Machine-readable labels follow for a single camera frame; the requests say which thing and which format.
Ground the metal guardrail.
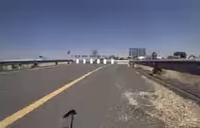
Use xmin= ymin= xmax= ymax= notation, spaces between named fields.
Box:
xmin=129 ymin=58 xmax=200 ymax=79
xmin=0 ymin=58 xmax=74 ymax=73

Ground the grey building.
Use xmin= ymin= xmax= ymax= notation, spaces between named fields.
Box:
xmin=128 ymin=47 xmax=147 ymax=58

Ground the row of white barriers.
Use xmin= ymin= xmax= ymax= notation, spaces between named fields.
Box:
xmin=73 ymin=57 xmax=130 ymax=65

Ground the robot's own part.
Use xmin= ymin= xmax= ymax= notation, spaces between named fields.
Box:
xmin=62 ymin=109 xmax=78 ymax=128

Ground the dark tree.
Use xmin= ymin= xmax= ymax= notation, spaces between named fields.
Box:
xmin=173 ymin=51 xmax=188 ymax=60

